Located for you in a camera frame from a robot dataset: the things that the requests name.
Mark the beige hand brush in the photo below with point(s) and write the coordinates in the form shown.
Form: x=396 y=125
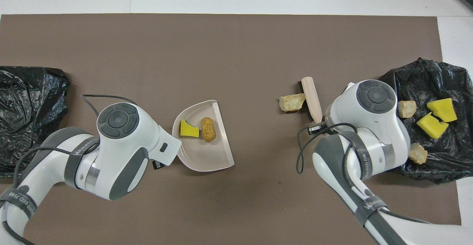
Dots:
x=312 y=97

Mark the beige torn sponge chunk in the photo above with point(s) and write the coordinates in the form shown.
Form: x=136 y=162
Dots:
x=292 y=102
x=418 y=153

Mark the small yellow sponge scrap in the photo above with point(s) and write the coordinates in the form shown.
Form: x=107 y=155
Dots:
x=188 y=129

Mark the beige plastic dustpan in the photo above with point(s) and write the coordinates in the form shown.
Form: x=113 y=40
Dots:
x=207 y=156

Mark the brown cork-like sponge chunk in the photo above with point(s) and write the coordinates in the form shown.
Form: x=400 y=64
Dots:
x=208 y=129

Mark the orange white sponge chunk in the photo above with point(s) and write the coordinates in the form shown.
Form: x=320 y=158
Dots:
x=406 y=109

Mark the green and yellow sponge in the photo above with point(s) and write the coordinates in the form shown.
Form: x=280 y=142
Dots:
x=431 y=126

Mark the yellow sponge piece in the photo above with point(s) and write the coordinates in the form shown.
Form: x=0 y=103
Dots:
x=442 y=110

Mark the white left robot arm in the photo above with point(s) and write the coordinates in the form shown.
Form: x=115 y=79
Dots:
x=118 y=152

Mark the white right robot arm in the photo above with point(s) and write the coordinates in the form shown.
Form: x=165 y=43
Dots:
x=373 y=126

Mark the black bag lined bin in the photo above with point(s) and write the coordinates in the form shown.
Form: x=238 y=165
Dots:
x=29 y=119
x=454 y=156

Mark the brown table mat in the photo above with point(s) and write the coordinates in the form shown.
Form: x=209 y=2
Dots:
x=240 y=53

